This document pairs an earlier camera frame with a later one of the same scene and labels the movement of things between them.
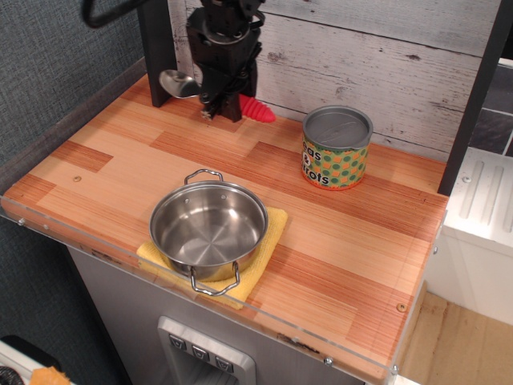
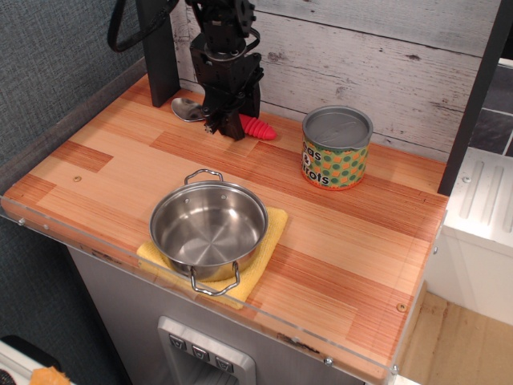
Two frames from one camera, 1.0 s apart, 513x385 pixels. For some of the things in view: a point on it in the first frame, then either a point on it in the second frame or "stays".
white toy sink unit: x=472 y=263 stays
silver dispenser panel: x=190 y=356 stays
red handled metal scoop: x=181 y=84 to x=187 y=109
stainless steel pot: x=207 y=226 stays
